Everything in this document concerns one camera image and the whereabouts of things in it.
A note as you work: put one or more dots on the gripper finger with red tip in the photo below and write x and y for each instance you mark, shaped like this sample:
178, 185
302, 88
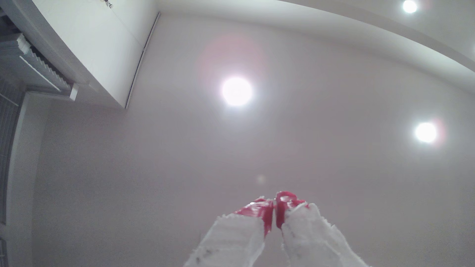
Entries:
233, 241
311, 241

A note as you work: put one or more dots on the round ceiling light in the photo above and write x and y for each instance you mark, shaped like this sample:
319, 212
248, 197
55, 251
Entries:
425, 132
236, 91
409, 6

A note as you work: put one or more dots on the grey window screen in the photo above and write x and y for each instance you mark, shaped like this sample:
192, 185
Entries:
7, 148

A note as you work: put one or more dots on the white window blind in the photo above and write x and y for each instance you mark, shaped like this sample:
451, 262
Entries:
40, 66

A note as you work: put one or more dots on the dark ceiling track rail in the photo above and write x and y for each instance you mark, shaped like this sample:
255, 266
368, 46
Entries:
143, 52

